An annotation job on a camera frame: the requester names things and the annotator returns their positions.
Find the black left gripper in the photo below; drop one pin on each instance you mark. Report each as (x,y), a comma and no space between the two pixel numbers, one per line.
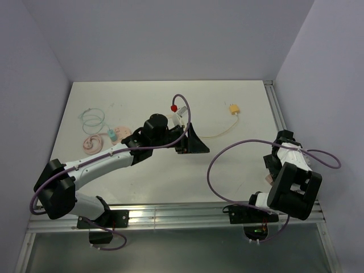
(191,144)

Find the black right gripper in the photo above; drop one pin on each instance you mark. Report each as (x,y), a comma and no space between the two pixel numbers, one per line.
(269,164)

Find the pink plug adapter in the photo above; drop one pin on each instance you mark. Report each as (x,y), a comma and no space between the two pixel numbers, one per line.
(269,179)

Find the yellow plug adapter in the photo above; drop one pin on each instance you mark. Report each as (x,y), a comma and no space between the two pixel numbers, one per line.
(234,109)

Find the teal plug adapter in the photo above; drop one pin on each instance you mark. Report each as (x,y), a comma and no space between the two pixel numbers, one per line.
(112,135)

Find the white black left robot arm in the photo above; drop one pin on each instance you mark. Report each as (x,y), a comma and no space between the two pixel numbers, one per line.
(58,186)

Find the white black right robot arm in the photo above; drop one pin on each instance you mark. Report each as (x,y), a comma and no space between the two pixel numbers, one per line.
(294,185)

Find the pink round power strip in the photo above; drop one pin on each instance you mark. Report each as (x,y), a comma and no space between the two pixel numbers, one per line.
(122,133)

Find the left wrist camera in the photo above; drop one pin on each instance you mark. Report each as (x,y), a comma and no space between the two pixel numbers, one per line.
(177,116)

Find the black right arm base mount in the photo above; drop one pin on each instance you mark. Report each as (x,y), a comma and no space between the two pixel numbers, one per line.
(255,222)

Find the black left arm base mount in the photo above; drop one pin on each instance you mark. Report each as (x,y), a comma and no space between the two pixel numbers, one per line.
(104,229)

